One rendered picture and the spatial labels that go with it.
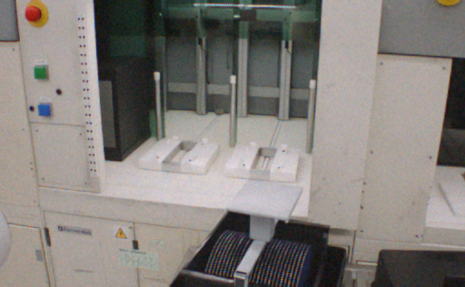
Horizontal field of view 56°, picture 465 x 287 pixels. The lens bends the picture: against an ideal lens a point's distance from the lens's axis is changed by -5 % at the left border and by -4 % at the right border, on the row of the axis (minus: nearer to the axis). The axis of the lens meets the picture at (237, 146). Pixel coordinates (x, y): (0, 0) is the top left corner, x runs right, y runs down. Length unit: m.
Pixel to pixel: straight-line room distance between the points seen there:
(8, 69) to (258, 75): 1.06
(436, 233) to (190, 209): 0.62
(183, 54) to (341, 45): 1.16
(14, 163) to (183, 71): 0.94
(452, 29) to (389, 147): 0.29
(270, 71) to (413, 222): 1.03
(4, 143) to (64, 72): 0.30
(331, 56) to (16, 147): 0.89
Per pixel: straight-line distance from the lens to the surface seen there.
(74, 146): 1.28
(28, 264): 1.56
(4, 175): 1.45
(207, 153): 1.46
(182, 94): 2.08
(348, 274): 1.16
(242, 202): 0.74
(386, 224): 1.18
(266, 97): 2.00
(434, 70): 1.07
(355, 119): 1.02
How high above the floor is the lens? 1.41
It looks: 20 degrees down
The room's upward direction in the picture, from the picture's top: 1 degrees clockwise
